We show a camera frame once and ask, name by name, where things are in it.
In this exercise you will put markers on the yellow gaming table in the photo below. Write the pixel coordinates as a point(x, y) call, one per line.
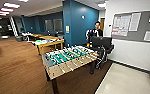
point(49, 43)

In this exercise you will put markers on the wooden foosball table green field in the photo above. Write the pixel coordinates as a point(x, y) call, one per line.
point(67, 60)

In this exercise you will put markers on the yellow wall sign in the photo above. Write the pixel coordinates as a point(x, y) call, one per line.
point(67, 29)

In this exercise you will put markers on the black monitor screen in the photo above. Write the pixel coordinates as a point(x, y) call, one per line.
point(101, 42)

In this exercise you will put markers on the black wheeled cart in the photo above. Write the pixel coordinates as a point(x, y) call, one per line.
point(104, 56)

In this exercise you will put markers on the interior glass window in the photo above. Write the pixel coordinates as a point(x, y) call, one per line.
point(49, 25)
point(58, 25)

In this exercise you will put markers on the person in dark jacket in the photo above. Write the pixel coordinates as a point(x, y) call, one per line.
point(97, 32)

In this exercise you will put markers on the grey notice board with papers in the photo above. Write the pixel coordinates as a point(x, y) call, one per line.
point(137, 26)

